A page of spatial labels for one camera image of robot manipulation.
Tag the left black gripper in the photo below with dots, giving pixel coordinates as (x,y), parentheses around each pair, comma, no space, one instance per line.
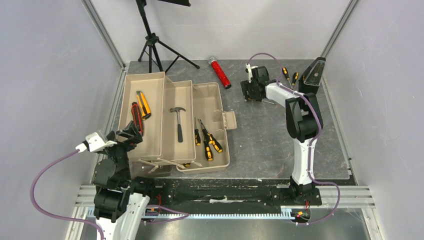
(130,129)

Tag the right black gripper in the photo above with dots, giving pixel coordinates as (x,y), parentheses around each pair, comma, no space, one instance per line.
(248,90)

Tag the red black utility knife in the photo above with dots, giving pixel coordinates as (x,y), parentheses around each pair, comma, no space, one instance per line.
(137,117)

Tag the orange black utility knife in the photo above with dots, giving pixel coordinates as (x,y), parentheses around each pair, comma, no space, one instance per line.
(143,104)

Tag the black steel claw hammer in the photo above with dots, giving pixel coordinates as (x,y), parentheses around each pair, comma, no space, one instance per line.
(177,110)

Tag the translucent brown plastic toolbox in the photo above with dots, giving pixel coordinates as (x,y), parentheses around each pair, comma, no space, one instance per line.
(160,148)

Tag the yellow black screwdriver large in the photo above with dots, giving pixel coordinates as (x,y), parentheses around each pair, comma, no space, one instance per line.
(210,138)

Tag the yellow black screwdriver small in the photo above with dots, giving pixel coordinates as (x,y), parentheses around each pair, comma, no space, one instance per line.
(197,138)

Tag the yellow black screwdriver vertical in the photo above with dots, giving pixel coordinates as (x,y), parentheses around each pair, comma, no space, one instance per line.
(207,149)

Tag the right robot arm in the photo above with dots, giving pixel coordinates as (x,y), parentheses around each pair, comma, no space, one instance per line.
(303,123)

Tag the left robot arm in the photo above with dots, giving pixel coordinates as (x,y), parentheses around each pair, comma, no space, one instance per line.
(120,200)

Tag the black clear-lid tool case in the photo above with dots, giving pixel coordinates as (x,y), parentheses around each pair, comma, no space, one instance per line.
(309,81)

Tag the red glitter flashlight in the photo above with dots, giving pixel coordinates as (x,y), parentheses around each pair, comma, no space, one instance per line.
(219,72)

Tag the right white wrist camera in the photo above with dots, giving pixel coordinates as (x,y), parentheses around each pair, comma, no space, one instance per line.
(249,69)

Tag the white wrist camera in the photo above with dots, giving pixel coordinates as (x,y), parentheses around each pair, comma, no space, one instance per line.
(249,69)
(94,142)

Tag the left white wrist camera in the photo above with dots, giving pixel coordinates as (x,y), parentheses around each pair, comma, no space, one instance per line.
(94,142)

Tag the black camera tripod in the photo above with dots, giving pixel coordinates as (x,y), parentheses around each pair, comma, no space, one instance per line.
(151,40)

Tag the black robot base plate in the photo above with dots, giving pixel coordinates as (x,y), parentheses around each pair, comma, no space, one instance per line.
(229,196)

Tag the aluminium frame rail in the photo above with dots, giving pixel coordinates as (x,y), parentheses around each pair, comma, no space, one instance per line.
(350,197)

